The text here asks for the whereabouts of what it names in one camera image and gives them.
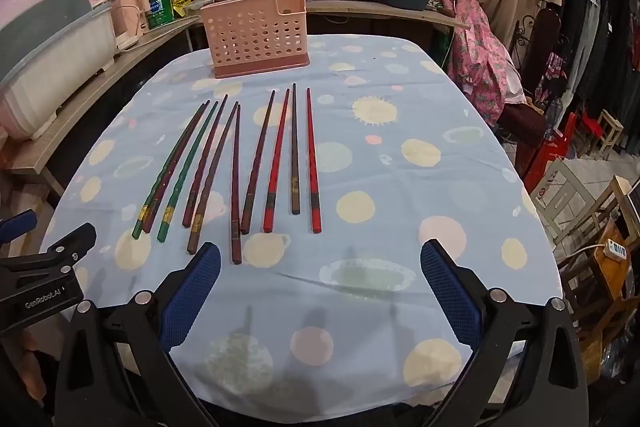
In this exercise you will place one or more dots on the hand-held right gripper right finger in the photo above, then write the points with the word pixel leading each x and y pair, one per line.
pixel 450 292

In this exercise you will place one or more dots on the wooden back counter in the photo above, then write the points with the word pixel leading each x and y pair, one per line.
pixel 380 13

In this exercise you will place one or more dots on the hanging clothes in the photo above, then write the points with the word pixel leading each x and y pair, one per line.
pixel 600 17

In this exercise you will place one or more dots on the plain brown chopstick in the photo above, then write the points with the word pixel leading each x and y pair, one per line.
pixel 295 157

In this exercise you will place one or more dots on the yellow packet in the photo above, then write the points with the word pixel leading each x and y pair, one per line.
pixel 181 2

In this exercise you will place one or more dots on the pink floral cloth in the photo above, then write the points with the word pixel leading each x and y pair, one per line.
pixel 480 52

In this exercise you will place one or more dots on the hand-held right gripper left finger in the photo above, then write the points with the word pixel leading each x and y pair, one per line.
pixel 192 292

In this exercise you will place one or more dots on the maroon twisted chopstick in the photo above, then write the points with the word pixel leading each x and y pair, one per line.
pixel 259 159
pixel 206 159

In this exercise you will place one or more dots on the dark metal chair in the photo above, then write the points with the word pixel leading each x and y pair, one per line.
pixel 540 57

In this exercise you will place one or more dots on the pink perforated utensil holder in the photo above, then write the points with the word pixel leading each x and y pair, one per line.
pixel 250 42

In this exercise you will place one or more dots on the light blue dotted tablecloth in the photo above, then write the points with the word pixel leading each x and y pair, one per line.
pixel 400 187

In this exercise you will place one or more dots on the green labelled packet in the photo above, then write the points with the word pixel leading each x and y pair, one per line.
pixel 160 9

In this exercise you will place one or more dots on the white power strip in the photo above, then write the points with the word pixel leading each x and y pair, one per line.
pixel 615 251

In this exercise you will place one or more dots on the white dish drainer bin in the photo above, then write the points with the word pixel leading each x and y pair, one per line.
pixel 55 57

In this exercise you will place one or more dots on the wooden side counter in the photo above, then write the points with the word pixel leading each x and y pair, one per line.
pixel 100 97

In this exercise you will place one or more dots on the red plastic stool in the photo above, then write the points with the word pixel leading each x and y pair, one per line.
pixel 555 147

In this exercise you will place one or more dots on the white wooden chair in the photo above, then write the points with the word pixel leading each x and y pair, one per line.
pixel 565 202

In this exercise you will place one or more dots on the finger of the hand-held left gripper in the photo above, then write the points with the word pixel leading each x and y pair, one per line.
pixel 75 242
pixel 20 224

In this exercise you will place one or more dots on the pink electric kettle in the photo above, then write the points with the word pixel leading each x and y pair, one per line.
pixel 127 19

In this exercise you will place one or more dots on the small wooden stool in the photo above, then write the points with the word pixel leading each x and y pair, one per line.
pixel 607 132

